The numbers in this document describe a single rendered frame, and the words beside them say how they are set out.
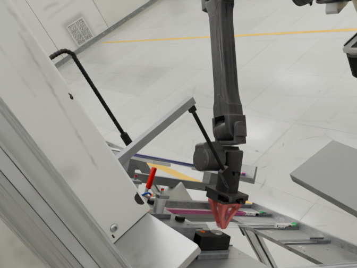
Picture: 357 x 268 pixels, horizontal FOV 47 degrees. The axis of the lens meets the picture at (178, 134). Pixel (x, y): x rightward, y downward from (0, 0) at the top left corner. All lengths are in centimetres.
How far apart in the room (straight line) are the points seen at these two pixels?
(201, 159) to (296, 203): 152
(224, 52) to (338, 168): 76
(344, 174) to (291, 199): 91
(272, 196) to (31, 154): 235
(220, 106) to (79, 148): 67
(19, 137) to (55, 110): 16
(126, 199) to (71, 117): 11
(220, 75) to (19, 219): 85
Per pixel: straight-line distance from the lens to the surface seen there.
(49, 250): 26
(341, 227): 226
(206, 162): 96
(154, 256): 41
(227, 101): 103
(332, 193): 155
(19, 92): 39
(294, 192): 252
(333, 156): 170
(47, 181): 25
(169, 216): 82
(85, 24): 900
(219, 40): 107
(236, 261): 86
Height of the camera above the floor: 165
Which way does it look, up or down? 27 degrees down
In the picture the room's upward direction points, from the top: 29 degrees counter-clockwise
